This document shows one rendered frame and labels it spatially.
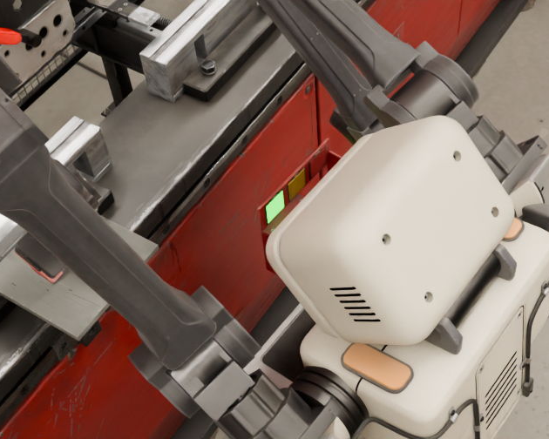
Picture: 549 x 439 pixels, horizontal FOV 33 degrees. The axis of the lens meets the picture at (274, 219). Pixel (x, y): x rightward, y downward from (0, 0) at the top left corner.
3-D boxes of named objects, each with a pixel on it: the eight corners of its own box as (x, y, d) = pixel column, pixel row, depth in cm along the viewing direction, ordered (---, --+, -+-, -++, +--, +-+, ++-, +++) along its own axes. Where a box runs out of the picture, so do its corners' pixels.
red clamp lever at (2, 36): (-11, 30, 115) (44, 35, 123) (-33, 21, 116) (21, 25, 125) (-13, 44, 115) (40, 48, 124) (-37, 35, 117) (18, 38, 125)
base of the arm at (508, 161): (500, 205, 106) (550, 142, 112) (455, 154, 105) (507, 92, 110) (456, 222, 114) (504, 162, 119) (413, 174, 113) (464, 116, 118)
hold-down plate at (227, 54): (207, 103, 168) (205, 91, 165) (184, 93, 170) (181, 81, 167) (295, 10, 182) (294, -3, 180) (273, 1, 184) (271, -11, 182)
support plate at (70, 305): (78, 341, 124) (77, 337, 124) (-57, 261, 135) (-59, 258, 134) (159, 248, 133) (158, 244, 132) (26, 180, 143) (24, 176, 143)
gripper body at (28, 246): (13, 248, 119) (20, 229, 113) (65, 197, 124) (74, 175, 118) (51, 281, 120) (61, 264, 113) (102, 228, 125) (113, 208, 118)
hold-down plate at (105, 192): (-9, 333, 140) (-15, 322, 138) (-34, 318, 142) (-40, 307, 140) (116, 201, 155) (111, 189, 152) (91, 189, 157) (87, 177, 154)
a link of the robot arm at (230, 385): (226, 433, 89) (266, 394, 90) (153, 359, 88) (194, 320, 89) (214, 412, 98) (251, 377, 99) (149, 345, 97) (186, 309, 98)
